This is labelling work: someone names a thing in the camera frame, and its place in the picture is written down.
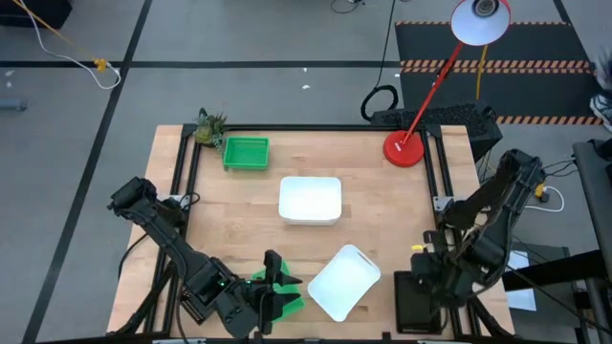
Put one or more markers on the black hazard-striped floor mat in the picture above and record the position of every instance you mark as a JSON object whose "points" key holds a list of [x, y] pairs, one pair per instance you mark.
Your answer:
{"points": [[526, 43]]}

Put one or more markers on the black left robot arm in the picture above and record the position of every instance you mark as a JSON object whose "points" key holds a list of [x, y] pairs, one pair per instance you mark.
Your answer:
{"points": [[162, 229]]}

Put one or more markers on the black plastic basket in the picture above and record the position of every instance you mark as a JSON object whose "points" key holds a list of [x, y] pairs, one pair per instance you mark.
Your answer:
{"points": [[411, 313]]}

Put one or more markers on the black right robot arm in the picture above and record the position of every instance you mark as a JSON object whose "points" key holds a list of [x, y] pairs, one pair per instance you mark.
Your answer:
{"points": [[516, 177]]}

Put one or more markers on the green slotted plastic basket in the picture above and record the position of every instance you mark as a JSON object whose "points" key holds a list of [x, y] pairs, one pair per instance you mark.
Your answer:
{"points": [[294, 307], [246, 153]]}

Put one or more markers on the grey cylinder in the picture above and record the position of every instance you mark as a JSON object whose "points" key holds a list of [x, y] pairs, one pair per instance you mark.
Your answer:
{"points": [[12, 104]]}

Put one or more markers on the yellow tag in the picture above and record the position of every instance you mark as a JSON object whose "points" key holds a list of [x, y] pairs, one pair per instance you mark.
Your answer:
{"points": [[417, 248]]}

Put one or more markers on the black aluminium rail frame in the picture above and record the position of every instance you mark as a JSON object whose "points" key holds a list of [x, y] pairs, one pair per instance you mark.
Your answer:
{"points": [[311, 127]]}

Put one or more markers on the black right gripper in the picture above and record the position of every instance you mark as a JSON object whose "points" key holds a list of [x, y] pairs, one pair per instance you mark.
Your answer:
{"points": [[430, 274]]}

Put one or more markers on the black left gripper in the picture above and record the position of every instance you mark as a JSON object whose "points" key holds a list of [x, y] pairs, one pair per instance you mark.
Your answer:
{"points": [[248, 310]]}

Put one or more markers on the person's shoe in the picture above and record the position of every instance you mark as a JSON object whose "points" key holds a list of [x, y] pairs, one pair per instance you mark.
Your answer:
{"points": [[603, 110]]}

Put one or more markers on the red desk lamp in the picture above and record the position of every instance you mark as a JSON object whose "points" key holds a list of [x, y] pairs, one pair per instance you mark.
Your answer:
{"points": [[404, 149]]}

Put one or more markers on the white plastic basket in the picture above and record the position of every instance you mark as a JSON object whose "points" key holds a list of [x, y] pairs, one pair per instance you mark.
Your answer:
{"points": [[311, 200], [344, 282]]}

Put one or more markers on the small potted succulent plant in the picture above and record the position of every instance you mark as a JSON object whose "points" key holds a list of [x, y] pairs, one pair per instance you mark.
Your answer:
{"points": [[210, 129]]}

